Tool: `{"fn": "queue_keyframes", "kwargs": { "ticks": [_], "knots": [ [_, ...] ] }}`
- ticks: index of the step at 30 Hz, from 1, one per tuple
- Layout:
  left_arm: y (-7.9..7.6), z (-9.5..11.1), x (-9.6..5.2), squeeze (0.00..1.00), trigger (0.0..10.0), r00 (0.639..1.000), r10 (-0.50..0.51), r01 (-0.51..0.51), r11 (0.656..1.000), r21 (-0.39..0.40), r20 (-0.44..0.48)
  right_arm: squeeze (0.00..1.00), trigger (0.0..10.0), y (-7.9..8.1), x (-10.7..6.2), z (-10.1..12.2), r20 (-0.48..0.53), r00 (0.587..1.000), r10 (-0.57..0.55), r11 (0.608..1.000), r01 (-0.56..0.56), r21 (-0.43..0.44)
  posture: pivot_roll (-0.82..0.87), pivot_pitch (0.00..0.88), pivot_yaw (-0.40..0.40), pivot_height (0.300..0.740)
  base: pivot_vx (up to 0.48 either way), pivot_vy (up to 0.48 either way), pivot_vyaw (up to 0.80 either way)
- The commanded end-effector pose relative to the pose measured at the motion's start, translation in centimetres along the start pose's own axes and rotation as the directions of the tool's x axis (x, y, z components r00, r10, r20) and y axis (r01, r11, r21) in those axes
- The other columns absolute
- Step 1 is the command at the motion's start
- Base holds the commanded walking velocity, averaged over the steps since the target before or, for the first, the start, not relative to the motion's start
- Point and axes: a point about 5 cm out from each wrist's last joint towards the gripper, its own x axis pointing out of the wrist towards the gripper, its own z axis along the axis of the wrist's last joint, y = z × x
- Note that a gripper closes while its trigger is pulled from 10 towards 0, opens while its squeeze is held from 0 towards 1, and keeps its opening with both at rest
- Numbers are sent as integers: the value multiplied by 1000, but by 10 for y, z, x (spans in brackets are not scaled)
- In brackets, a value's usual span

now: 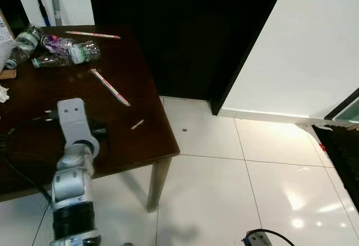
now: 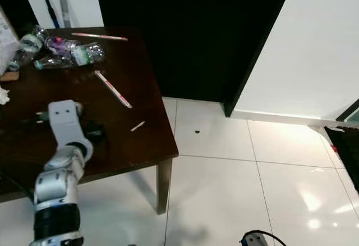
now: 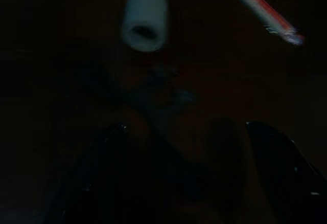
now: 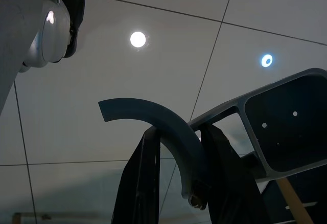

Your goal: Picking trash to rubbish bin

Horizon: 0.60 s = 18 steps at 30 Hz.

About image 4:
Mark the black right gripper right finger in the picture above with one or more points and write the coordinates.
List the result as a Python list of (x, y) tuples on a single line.
[(230, 188)]

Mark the dark blue curved trash piece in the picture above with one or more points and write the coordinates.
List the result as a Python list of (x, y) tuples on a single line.
[(153, 111)]

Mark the grey plastic rubbish bin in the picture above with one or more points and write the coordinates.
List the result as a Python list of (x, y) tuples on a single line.
[(293, 132)]

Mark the light wooden furniture leg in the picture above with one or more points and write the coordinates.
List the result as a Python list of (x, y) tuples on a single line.
[(293, 201)]

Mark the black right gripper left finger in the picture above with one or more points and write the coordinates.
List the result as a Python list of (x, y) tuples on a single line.
[(139, 183)]

